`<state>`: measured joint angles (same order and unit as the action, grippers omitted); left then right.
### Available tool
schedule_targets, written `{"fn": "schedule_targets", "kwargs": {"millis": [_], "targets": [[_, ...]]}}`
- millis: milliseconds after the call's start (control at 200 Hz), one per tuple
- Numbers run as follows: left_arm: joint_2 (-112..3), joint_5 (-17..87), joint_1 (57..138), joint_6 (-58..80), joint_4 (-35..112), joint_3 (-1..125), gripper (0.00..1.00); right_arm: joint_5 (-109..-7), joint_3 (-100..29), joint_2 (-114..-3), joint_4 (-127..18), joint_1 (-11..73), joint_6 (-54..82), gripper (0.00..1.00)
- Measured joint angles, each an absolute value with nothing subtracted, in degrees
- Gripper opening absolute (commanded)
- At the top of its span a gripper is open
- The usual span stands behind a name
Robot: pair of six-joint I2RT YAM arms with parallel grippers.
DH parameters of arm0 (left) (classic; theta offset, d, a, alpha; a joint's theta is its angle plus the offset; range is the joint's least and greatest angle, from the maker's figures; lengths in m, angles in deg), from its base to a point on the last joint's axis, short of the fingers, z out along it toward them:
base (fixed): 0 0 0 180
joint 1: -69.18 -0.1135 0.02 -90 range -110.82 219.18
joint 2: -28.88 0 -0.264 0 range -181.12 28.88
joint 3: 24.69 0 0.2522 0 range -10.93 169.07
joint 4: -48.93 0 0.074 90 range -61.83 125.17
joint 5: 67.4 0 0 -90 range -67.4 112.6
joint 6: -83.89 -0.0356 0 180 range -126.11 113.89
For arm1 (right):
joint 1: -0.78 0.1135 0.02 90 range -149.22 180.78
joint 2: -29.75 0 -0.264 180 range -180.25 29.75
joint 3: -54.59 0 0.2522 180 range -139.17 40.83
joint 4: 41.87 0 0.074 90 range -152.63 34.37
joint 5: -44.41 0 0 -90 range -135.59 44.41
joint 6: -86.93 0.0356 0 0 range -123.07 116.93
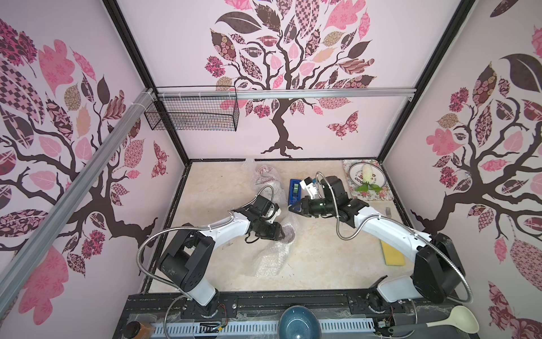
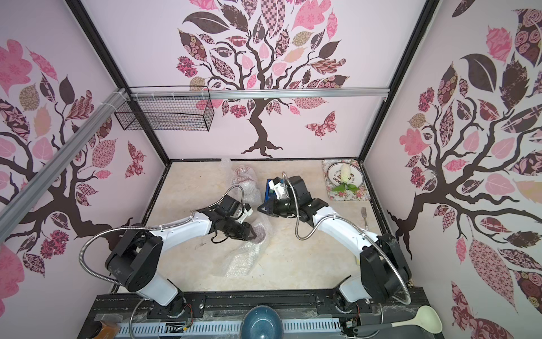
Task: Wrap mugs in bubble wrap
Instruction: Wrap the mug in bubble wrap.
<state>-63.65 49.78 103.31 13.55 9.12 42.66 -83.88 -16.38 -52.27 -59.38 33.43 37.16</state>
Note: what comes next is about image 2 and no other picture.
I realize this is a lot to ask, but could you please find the white mug red interior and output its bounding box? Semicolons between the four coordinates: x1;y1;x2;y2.
252;224;267;244

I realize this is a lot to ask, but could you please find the blue tape dispenser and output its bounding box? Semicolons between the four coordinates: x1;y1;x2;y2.
264;179;276;202

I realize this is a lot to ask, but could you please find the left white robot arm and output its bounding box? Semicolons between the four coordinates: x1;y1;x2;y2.
105;195;256;318

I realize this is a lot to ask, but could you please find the white decorated plate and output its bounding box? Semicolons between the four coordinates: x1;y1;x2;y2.
325;162;364;189

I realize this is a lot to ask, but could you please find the white green toy vegetable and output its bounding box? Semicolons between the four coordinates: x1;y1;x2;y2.
332;164;359;194

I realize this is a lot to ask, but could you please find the metal fork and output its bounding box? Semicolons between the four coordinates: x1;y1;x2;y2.
361;207;369;230

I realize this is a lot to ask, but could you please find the blue ceramic bowl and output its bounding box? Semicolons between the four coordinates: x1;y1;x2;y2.
239;305;285;339

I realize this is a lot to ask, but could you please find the left metal flex conduit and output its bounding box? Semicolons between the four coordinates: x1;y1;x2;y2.
78;184;246;287

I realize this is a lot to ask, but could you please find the brown jar black lid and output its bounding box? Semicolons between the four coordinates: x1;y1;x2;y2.
84;321;120;339

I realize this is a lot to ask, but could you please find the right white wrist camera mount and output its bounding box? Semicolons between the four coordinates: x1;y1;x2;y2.
268;177;289;200

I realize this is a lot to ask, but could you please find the white slotted cable duct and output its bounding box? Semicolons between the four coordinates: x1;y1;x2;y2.
131;318;342;338

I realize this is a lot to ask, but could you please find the rear aluminium frame bar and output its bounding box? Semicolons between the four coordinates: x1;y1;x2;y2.
130;87;390;100

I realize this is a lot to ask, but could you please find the aluminium frame bar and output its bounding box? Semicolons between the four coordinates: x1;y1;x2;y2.
1;88;127;242
130;87;390;100

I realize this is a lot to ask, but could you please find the black wire basket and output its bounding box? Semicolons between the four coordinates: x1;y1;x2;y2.
115;85;215;131

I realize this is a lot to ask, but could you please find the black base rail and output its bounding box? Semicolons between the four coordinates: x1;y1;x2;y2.
77;288;433;338

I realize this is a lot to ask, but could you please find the cream ladle grey handle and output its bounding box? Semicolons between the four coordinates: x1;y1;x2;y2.
352;305;443;334

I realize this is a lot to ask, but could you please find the left aluminium frame bar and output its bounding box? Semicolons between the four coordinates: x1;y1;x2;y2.
1;88;127;242

